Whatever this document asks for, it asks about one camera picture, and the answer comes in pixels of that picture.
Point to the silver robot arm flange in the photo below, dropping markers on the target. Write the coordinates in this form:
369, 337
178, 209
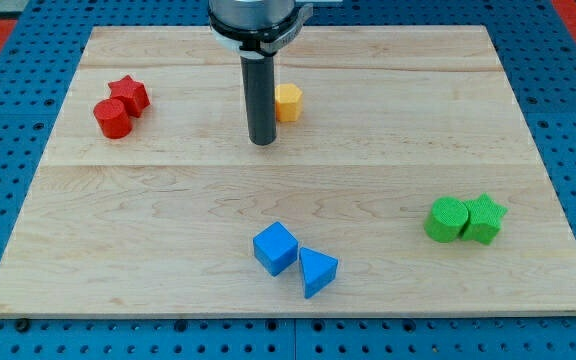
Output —
260, 28

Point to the blue cube block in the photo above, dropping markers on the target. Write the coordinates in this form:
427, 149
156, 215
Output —
275, 248

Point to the yellow hexagon block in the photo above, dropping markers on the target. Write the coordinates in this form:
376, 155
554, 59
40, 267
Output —
288, 102

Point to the blue triangle block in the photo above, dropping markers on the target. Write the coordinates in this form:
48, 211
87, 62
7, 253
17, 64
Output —
318, 270

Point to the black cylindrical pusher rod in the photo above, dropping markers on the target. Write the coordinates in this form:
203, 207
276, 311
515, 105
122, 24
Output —
258, 83

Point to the wooden board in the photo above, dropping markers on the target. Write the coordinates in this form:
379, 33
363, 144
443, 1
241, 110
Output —
160, 223

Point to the green cylinder block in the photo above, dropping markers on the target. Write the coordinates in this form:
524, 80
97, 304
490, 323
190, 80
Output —
446, 219

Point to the red star block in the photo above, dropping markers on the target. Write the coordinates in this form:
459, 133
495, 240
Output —
131, 93

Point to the red cylinder block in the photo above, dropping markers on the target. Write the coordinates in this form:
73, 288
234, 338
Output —
112, 118

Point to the green star block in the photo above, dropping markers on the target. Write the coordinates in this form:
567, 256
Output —
485, 219

